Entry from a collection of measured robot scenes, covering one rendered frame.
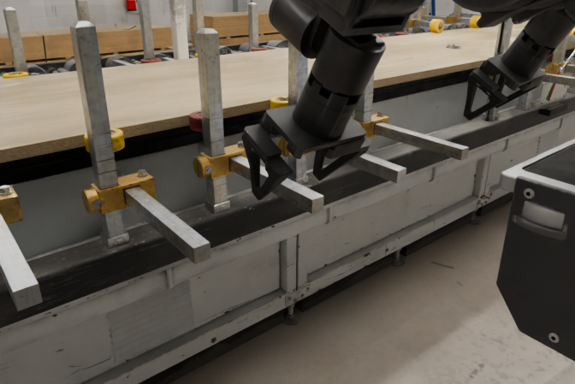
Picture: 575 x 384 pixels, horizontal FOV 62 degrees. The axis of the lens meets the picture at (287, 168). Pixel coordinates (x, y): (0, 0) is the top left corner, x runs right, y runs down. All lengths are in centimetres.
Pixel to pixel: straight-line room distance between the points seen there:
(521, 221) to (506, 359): 144
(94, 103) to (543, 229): 76
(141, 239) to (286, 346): 89
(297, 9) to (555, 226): 31
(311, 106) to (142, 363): 121
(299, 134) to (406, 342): 146
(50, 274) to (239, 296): 80
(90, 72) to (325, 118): 57
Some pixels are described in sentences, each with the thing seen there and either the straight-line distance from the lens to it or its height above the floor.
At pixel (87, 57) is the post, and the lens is 94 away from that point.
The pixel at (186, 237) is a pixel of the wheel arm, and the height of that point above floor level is 82.
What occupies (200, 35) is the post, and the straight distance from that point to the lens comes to 104.
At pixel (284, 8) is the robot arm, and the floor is 119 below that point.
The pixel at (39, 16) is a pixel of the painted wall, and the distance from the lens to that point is 827.
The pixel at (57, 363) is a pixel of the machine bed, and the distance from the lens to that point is 149.
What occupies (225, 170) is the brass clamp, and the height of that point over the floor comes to 80.
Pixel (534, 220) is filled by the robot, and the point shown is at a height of 101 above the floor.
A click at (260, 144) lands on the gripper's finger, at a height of 106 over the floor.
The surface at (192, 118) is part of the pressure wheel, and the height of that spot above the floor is 90.
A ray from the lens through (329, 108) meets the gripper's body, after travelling 47.
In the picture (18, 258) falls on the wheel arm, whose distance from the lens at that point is 78.
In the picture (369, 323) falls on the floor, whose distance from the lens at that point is 193.
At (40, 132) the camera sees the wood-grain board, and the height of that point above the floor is 90.
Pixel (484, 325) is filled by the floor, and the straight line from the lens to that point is 204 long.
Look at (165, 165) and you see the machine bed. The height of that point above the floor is 76.
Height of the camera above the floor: 122
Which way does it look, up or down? 22 degrees down
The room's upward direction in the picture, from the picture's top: straight up
